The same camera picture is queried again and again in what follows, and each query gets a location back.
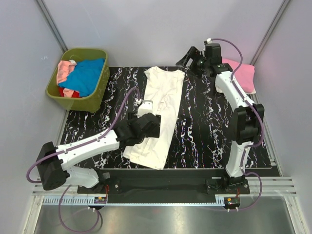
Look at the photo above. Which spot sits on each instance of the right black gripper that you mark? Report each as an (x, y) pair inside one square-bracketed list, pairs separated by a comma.
[(191, 54)]

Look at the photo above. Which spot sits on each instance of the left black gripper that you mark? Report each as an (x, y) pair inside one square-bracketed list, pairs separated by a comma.
[(132, 117)]

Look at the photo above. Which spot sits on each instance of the white printed t shirt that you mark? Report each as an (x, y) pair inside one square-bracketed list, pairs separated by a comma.
[(164, 89)]

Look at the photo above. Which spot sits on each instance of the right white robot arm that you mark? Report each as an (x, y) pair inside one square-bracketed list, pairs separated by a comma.
[(246, 124)]

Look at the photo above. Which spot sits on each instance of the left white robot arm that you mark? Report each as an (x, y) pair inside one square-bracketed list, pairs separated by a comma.
[(56, 165)]

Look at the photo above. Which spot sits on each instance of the folded pink t shirt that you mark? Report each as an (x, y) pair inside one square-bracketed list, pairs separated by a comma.
[(245, 74)]

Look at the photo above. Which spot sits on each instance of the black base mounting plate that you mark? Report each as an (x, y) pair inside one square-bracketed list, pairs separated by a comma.
[(147, 186)]

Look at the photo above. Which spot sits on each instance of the black marble pattern mat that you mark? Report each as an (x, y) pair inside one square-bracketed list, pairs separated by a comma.
[(200, 134)]

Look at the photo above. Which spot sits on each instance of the red t shirt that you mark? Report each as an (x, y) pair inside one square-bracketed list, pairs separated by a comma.
[(68, 93)]

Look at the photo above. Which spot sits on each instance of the folded cream t shirt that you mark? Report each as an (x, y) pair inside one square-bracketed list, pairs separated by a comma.
[(246, 87)]

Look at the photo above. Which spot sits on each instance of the blue t shirt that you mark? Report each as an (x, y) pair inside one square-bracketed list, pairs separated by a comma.
[(84, 77)]

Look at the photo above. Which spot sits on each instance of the salmon pink t shirt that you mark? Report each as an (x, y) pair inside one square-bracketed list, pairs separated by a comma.
[(65, 67)]

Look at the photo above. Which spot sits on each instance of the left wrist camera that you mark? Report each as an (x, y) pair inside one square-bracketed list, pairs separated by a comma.
[(145, 107)]

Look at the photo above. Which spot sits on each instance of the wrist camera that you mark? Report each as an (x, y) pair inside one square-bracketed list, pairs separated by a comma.
[(145, 107), (208, 41)]

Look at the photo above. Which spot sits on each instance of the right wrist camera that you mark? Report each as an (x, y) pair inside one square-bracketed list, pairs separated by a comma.
[(208, 41)]

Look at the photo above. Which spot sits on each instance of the white slotted cable duct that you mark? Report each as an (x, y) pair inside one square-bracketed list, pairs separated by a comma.
[(75, 200)]

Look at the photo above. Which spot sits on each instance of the aluminium frame rail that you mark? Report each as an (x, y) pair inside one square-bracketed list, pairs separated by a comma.
[(282, 186)]

